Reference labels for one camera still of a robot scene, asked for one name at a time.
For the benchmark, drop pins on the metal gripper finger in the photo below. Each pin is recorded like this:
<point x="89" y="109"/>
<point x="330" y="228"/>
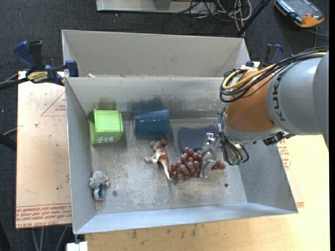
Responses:
<point x="208" y="163"/>
<point x="210" y="141"/>

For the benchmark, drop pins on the blue-grey flat sponge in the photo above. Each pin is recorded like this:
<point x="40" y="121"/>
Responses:
<point x="191" y="137"/>

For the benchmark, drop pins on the red toy grape bunch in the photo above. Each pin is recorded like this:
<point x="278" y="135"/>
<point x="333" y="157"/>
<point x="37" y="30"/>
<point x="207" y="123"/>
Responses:
<point x="187" y="165"/>

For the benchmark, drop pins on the brown toy dinosaur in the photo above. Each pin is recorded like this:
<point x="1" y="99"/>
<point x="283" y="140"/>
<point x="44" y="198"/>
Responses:
<point x="161" y="154"/>

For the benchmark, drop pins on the blue mesh cup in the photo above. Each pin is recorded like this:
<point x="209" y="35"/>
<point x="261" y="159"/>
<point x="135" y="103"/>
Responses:
<point x="151" y="124"/>

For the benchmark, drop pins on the grey metal bin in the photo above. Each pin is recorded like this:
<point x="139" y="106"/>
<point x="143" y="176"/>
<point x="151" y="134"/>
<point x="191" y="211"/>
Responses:
<point x="146" y="189"/>

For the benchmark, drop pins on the lime green box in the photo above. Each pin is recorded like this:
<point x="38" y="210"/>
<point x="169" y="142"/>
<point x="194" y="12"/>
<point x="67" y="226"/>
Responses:
<point x="106" y="125"/>

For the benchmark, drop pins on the grey toy animal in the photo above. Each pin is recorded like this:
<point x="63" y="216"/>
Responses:
<point x="99" y="183"/>

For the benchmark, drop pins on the brown cardboard board red print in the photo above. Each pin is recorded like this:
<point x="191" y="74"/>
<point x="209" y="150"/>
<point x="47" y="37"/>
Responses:
<point x="42" y="150"/>

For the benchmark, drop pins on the black cylinder on white bracket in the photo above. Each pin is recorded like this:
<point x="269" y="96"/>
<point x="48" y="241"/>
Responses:
<point x="273" y="138"/>

